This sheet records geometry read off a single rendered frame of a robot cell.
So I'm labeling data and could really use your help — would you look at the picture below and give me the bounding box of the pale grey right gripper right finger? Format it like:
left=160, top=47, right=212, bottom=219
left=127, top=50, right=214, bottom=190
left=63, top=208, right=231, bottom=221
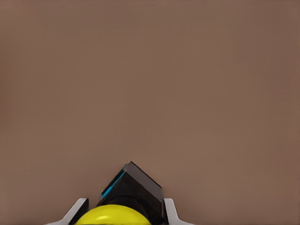
left=163, top=198, right=195, bottom=225

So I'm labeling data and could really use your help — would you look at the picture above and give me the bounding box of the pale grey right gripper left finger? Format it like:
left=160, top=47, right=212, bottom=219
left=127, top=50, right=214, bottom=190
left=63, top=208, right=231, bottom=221
left=45, top=198, right=90, bottom=225

